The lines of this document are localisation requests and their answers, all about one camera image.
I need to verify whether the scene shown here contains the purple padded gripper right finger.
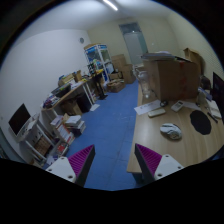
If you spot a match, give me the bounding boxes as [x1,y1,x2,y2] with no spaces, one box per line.
[134,144,183,184]

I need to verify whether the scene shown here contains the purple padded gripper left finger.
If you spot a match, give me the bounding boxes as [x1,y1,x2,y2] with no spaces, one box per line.
[46,145,95,187]

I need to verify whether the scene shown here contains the white grey computer mouse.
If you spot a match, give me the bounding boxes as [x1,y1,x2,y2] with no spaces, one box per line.
[160,123,182,140]

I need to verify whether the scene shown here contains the round black mouse pad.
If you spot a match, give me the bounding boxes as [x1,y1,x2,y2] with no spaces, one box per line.
[190,110,212,135]

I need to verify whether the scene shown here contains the white computer monitor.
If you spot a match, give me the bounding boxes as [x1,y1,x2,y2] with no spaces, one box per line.
[8,104,31,137]

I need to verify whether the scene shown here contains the white shelf rack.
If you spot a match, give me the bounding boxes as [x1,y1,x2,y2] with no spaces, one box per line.
[17,114,62,166]

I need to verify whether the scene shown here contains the stack of books on floor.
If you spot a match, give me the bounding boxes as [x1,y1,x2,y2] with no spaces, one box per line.
[65,115,86,136]

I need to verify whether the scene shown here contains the white remote control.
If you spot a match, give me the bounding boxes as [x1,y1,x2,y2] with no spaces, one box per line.
[148,108,166,118]

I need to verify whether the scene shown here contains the white paper sheet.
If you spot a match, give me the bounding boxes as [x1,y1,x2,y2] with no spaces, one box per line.
[134,100,161,115]

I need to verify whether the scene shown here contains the white calculator remote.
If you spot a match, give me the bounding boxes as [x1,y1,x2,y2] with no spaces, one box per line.
[171,101,184,112]

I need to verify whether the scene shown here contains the wooden side desk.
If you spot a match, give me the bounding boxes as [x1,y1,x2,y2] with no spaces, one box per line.
[41,77,96,116]

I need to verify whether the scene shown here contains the black pen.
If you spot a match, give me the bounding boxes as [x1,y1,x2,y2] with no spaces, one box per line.
[207,112,218,123]

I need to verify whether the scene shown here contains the cardboard box on floor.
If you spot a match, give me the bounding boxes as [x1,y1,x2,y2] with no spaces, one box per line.
[107,79,125,93]

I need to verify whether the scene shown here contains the large cardboard box on table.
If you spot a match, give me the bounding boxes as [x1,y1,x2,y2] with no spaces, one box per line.
[143,56,199,101]

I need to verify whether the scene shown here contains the black monitor right edge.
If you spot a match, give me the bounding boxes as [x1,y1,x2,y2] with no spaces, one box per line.
[211,71,224,116]

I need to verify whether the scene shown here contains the stacked cardboard boxes by door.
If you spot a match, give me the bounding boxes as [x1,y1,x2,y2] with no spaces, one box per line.
[111,54,135,84]

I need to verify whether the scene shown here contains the glass display cabinet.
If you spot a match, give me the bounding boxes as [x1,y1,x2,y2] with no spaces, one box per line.
[84,44,114,82]

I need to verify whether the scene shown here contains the grey door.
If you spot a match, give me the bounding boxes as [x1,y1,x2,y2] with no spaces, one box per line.
[120,22,148,65]

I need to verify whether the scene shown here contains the ceiling light tube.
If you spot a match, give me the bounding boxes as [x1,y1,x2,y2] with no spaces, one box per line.
[102,0,118,11]

